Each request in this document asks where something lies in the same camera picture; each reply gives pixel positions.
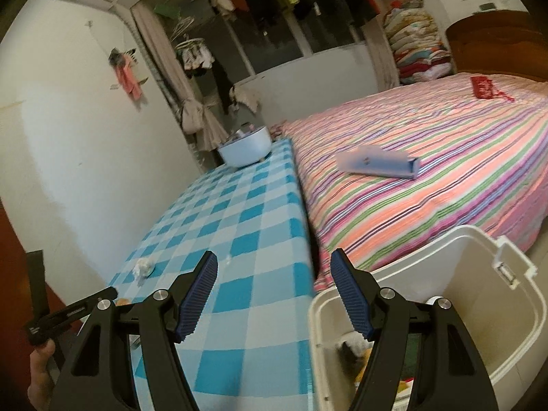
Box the hanging black garment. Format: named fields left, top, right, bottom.
left=212, top=60, right=234, bottom=114

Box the person's left hand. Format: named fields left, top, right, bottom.
left=26, top=339, right=59, bottom=410

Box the green cloth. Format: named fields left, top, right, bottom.
left=153, top=2, right=180, bottom=20

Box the window with white frame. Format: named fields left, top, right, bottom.
left=223, top=9, right=369, bottom=78

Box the red packet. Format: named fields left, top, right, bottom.
left=470, top=75, right=513, bottom=102

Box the brown wooden headboard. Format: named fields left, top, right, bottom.
left=445, top=10, right=548, bottom=83

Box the striped pink bed sheet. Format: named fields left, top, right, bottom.
left=274, top=71, right=548, bottom=285

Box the pile of colourful wrappers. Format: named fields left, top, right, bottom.
left=225, top=123, right=258, bottom=143

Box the white plastic bin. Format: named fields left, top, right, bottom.
left=309, top=225, right=539, bottom=411

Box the long blue white carton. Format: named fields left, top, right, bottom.
left=335, top=145, right=422, bottom=180

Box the pink cloth on wall hook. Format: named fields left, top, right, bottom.
left=109, top=47, right=148, bottom=101

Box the white round basin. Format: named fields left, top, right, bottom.
left=217, top=125, right=272, bottom=167

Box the crumpled beige cloth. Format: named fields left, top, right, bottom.
left=229, top=85, right=260, bottom=113

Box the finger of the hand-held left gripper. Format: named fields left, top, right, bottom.
left=25, top=249, right=51, bottom=323
left=25, top=286, right=119, bottom=346

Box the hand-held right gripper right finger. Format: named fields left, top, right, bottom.
left=329, top=247, right=501, bottom=411

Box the stack of folded quilts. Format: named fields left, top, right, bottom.
left=382, top=0, right=454, bottom=85

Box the crumpled white tissue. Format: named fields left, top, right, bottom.
left=132, top=258, right=155, bottom=287

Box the blue checkered tablecloth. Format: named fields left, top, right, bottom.
left=107, top=137, right=320, bottom=411

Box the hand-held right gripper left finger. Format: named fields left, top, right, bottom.
left=48, top=249, right=220, bottom=411

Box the round laundry drying rack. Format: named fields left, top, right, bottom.
left=175, top=38, right=215, bottom=71

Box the beige curtain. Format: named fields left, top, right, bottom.
left=130, top=2, right=227, bottom=150
left=363, top=17, right=400, bottom=91

